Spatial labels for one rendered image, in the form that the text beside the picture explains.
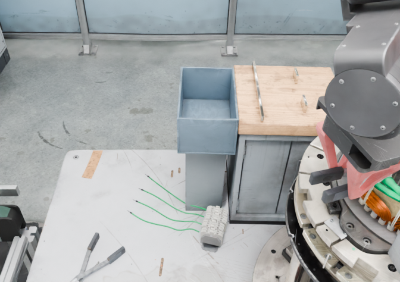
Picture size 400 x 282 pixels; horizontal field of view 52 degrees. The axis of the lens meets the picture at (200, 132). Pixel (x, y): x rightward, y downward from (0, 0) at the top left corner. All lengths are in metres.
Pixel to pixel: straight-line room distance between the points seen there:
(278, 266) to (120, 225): 0.34
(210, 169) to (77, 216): 0.32
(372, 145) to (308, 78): 0.45
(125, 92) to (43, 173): 0.76
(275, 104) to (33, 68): 2.38
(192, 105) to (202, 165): 0.14
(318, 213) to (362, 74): 0.29
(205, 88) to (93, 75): 1.99
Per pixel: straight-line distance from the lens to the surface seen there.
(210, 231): 0.86
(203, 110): 0.86
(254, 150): 0.77
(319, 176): 0.49
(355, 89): 0.32
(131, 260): 0.88
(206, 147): 0.76
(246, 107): 0.75
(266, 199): 0.88
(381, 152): 0.42
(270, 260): 0.86
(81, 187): 1.01
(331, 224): 0.55
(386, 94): 0.31
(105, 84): 2.72
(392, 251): 0.54
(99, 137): 2.32
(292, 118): 0.74
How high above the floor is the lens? 1.52
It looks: 41 degrees down
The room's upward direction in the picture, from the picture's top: 2 degrees clockwise
